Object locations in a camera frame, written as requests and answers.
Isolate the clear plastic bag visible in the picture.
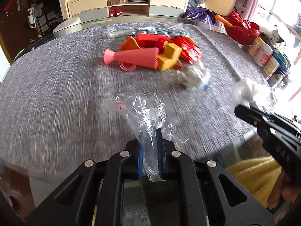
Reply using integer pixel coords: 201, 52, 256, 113
115, 92, 188, 182

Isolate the pink ribbed cone toy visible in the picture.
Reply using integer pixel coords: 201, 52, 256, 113
104, 47, 159, 71

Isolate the purple bag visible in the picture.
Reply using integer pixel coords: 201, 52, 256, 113
181, 7, 216, 25

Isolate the red plastic basket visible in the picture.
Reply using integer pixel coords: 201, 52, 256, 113
224, 11, 261, 45

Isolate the red rectangular block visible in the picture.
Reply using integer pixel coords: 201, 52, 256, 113
136, 34, 171, 48

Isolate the right hand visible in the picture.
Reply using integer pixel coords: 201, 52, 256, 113
267, 169, 300, 209

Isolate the yellow towel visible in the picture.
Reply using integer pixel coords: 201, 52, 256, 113
226, 156, 281, 207

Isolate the red crumpled snack wrapper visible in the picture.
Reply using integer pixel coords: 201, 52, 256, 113
171, 36, 203, 64

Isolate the orange plastic scoop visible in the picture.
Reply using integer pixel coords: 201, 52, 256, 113
119, 36, 141, 51

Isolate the white round stool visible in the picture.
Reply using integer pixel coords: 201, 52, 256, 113
52, 17, 82, 38

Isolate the blue white small tube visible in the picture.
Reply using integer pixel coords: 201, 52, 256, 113
201, 68, 211, 89

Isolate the white plastic tube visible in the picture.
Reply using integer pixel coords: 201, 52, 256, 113
108, 30, 135, 39

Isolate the yellow L-shaped block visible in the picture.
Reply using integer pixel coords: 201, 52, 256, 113
158, 43, 182, 71

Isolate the white plastic bag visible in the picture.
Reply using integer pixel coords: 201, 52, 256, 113
232, 78, 264, 108

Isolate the silver foil wrapper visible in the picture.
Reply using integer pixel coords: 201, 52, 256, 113
134, 23, 189, 37

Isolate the grey woven table cloth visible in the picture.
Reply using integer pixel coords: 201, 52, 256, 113
1, 23, 268, 176

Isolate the beige tv cabinet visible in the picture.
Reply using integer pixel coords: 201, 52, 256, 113
67, 0, 189, 22

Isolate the red toy car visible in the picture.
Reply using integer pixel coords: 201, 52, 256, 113
109, 9, 123, 17

